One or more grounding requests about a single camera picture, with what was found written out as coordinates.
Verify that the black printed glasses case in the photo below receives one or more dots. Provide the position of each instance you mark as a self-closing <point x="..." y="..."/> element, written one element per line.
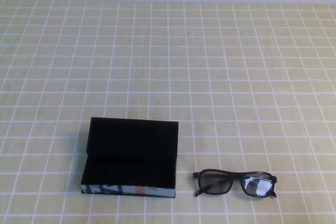
<point x="131" y="150"/>

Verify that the black framed glasses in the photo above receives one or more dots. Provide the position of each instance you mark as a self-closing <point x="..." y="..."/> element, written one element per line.
<point x="237" y="175"/>

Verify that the green checked tablecloth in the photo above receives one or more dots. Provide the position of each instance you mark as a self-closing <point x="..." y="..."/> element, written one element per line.
<point x="183" y="64"/>

